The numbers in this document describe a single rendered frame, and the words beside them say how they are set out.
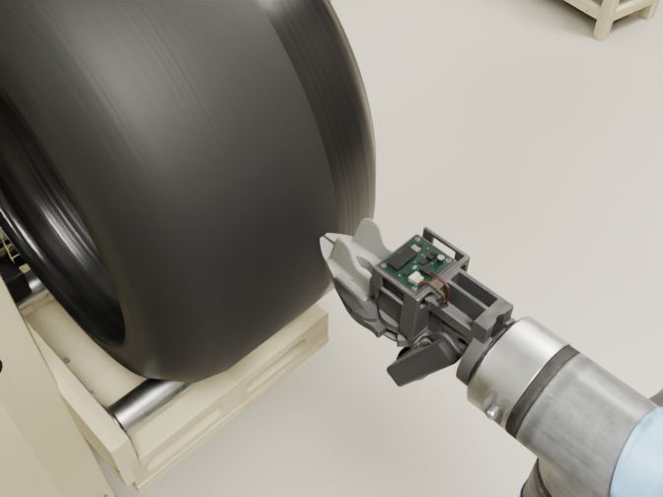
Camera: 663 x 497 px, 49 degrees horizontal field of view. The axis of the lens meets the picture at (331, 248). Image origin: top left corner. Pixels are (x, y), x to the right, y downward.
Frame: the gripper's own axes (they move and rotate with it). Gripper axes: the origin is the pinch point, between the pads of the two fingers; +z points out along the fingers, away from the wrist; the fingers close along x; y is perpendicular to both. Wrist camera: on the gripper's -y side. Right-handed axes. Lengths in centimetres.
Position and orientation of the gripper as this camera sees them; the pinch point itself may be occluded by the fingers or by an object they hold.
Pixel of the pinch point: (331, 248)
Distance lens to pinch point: 74.6
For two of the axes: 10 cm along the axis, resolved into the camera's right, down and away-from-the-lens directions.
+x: -7.1, 5.2, -4.7
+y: 0.0, -6.7, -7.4
